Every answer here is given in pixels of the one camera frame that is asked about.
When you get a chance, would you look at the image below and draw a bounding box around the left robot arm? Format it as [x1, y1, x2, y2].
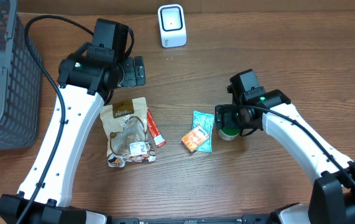
[0, 19, 145, 223]

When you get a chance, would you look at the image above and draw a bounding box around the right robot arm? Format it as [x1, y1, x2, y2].
[215, 69, 355, 224]

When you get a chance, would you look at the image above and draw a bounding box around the grey plastic mesh basket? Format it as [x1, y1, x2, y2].
[0, 0, 42, 149]

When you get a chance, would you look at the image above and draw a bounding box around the brown snack pouch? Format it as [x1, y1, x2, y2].
[100, 97, 156, 168]

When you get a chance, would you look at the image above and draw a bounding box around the green lid jar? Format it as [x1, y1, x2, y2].
[218, 128, 240, 141]

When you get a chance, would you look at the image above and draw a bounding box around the white barcode scanner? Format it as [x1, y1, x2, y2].
[157, 4, 187, 48]

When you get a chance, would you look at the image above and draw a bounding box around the orange small box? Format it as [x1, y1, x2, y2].
[182, 125, 210, 152]

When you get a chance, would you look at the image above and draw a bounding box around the teal wipes packet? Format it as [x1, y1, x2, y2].
[192, 110, 214, 153]

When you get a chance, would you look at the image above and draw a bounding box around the red stick sachet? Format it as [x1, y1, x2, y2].
[147, 110, 166, 148]

